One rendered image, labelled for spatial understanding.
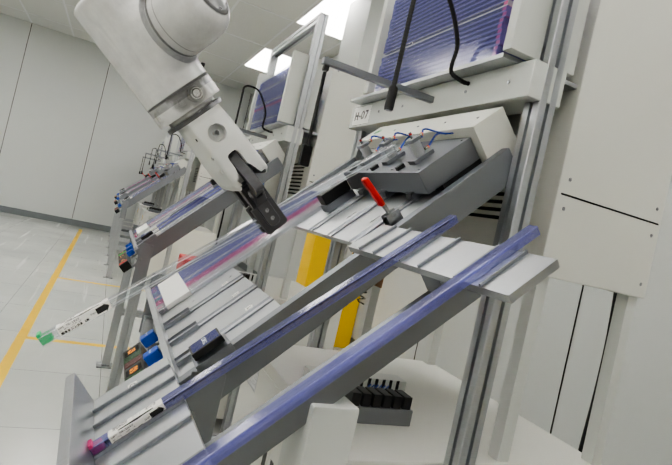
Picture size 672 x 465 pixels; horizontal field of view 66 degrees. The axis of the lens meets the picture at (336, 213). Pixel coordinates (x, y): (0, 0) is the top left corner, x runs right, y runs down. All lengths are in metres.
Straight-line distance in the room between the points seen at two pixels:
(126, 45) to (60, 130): 9.03
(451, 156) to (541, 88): 0.20
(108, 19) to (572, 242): 0.92
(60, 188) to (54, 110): 1.26
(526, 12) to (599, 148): 0.32
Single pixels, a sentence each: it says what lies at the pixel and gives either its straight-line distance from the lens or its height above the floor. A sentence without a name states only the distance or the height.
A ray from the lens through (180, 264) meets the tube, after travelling 0.66.
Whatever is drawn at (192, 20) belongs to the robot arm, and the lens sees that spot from 0.58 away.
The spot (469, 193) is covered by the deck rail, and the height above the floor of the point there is 1.12.
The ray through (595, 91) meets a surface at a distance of 1.20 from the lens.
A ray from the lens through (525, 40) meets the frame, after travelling 1.06.
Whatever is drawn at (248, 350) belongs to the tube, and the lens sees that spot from 0.62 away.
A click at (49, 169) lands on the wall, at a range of 9.63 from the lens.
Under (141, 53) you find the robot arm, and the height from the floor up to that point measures 1.14.
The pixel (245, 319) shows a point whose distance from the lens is 0.92.
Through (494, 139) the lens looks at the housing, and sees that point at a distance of 1.04.
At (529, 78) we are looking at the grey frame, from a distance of 1.03.
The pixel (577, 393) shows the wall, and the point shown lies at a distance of 2.76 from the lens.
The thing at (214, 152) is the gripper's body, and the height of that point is 1.06.
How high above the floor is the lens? 1.01
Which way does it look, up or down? 1 degrees up
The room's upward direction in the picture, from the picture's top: 13 degrees clockwise
